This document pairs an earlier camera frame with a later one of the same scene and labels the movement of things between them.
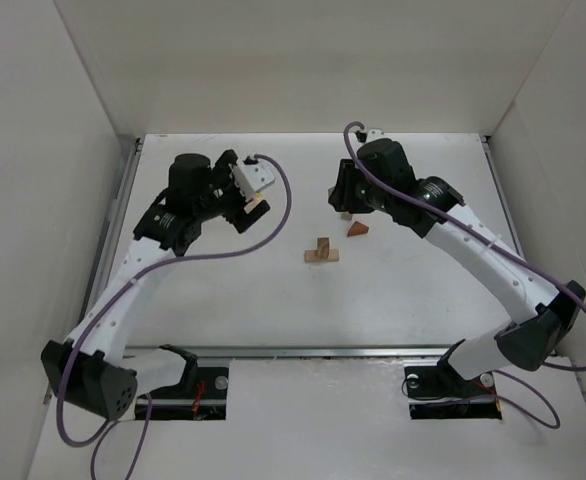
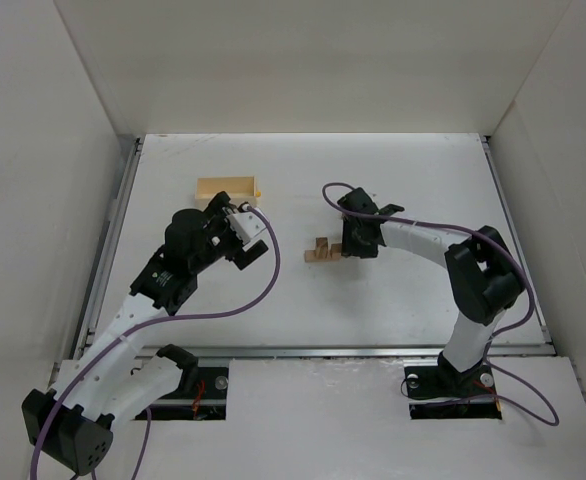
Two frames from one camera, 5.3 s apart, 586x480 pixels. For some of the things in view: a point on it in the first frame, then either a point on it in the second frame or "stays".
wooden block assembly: [311, 256] stays
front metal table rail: [293, 351] stays
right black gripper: [346, 185] -> [351, 242]
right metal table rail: [504, 202] stays
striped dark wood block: [323, 247] stays
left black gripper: [228, 187] -> [230, 232]
